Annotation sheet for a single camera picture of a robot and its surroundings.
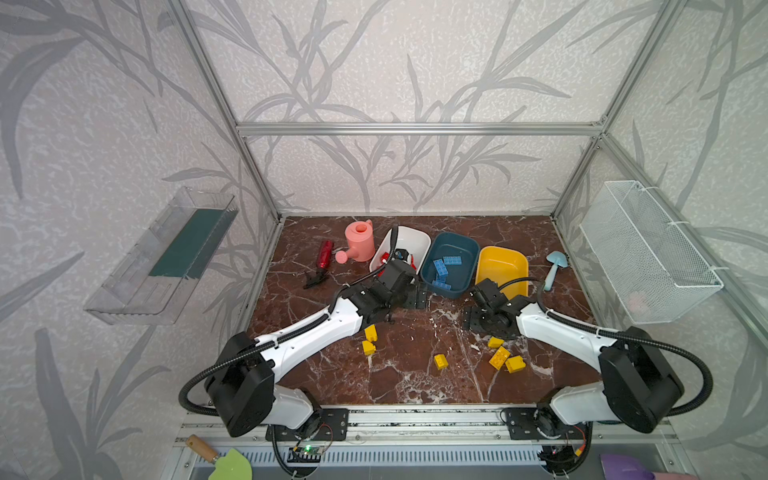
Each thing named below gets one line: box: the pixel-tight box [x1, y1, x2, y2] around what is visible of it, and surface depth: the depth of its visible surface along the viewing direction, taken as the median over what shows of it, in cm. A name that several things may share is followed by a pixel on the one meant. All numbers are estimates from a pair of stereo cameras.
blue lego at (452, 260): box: [443, 256, 462, 265], surface depth 107 cm
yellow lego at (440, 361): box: [434, 354, 449, 370], surface depth 84 cm
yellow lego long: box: [488, 346, 511, 371], surface depth 86 cm
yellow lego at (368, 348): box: [362, 340, 377, 356], surface depth 86 cm
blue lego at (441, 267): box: [433, 259, 449, 276], surface depth 101 cm
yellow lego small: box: [487, 336, 505, 349], surface depth 88 cm
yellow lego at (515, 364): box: [505, 356, 527, 374], surface depth 84 cm
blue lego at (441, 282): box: [432, 278, 452, 291], surface depth 101 cm
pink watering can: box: [335, 219, 375, 264], surface depth 102 cm
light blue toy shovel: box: [544, 250, 568, 291], surface depth 107 cm
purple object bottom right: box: [599, 454, 656, 480], surface depth 68 cm
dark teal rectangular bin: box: [420, 232, 481, 298], surface depth 108 cm
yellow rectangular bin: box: [475, 245, 529, 300], surface depth 104 cm
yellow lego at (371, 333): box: [364, 324, 378, 342], surface depth 88 cm
